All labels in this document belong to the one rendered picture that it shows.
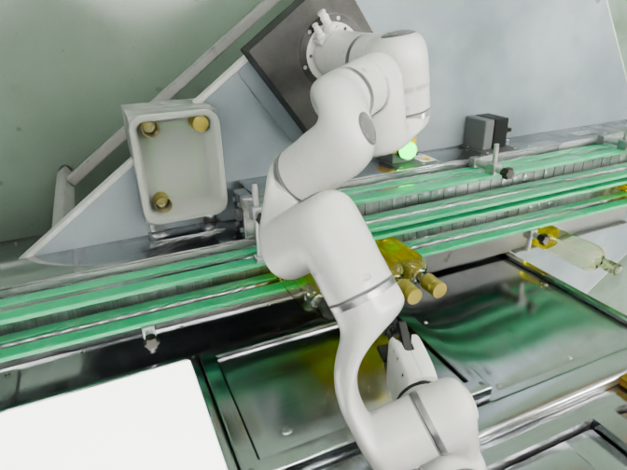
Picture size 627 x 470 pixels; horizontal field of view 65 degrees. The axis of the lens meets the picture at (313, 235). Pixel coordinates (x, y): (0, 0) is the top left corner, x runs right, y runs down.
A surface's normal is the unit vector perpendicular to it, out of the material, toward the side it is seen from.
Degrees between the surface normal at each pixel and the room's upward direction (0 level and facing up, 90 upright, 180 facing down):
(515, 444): 90
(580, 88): 0
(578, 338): 90
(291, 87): 1
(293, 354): 90
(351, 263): 34
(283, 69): 1
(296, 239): 64
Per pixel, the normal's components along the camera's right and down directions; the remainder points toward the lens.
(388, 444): -0.19, -0.26
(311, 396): -0.02, -0.91
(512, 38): 0.40, 0.37
